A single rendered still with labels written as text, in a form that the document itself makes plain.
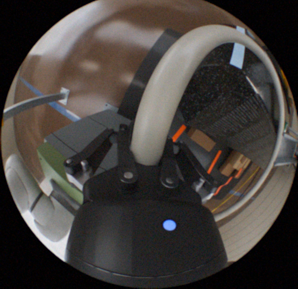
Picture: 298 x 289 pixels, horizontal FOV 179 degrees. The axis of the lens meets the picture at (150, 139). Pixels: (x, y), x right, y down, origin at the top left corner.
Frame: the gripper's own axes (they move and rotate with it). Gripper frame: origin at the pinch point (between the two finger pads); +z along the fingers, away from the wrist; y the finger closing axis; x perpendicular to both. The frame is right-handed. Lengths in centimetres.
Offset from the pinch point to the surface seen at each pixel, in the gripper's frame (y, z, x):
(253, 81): 26.6, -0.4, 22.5
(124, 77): -26, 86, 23
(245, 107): 31.1, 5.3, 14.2
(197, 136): 53, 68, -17
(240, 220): 489, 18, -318
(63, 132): -37.8, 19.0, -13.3
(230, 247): 455, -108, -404
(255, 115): 37.6, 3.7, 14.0
